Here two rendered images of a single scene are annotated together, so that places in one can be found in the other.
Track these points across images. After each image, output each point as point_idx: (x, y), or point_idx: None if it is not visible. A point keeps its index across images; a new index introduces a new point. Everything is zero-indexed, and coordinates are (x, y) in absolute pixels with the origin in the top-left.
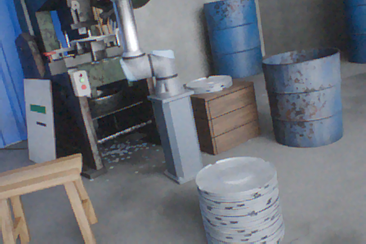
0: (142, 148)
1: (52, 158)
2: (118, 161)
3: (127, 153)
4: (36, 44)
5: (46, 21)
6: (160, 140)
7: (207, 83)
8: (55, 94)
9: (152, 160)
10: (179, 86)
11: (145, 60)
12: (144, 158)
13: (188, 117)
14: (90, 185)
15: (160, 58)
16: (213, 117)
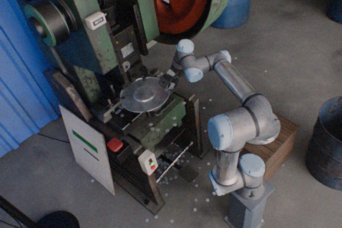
0: (183, 162)
1: (109, 185)
2: (168, 182)
3: (172, 168)
4: (72, 85)
5: (84, 69)
6: (199, 156)
7: None
8: (108, 142)
9: (201, 187)
10: (263, 188)
11: (239, 181)
12: (192, 182)
13: (263, 204)
14: (158, 227)
15: (255, 177)
16: (267, 169)
